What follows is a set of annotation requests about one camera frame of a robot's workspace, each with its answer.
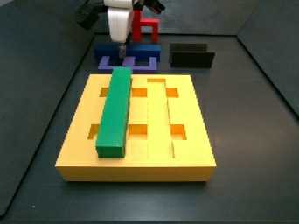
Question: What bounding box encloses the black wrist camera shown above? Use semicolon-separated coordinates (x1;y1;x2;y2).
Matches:
74;3;109;30

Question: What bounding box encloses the green long block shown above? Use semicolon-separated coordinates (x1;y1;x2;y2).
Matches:
97;67;131;158

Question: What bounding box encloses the red comb-shaped block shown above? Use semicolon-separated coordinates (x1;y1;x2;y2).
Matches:
131;10;159;43

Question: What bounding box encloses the blue long block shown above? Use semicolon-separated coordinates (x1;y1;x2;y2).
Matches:
94;45;162;61

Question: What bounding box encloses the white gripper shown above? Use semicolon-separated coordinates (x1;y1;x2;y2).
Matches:
105;0;134;59

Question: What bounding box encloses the purple comb-shaped block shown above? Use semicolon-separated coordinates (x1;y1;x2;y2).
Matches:
98;56;158;74

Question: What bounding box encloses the black angled bracket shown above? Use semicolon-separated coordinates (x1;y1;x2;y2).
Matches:
170;44;215;68

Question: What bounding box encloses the yellow slotted board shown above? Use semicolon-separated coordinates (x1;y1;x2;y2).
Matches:
55;74;217;182

